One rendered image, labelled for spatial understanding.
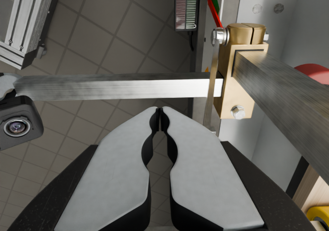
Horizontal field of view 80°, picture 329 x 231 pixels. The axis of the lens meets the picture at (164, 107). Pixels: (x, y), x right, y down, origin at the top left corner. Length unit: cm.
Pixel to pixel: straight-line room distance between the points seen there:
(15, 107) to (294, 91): 25
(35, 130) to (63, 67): 107
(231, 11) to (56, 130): 137
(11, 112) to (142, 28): 96
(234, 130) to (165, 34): 68
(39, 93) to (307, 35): 53
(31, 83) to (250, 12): 47
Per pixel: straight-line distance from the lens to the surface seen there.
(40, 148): 174
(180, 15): 43
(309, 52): 53
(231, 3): 45
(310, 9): 56
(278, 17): 58
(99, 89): 31
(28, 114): 25
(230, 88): 30
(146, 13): 113
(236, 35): 29
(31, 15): 106
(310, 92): 19
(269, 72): 21
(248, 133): 70
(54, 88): 33
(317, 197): 50
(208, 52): 40
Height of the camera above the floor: 113
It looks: 60 degrees down
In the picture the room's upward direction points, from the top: 177 degrees clockwise
